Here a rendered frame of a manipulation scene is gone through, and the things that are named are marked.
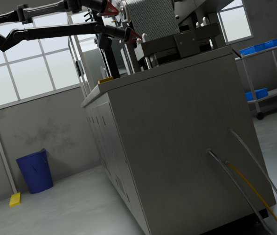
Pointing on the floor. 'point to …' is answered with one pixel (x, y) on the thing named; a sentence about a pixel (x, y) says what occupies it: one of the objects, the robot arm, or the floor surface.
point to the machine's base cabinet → (182, 150)
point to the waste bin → (36, 171)
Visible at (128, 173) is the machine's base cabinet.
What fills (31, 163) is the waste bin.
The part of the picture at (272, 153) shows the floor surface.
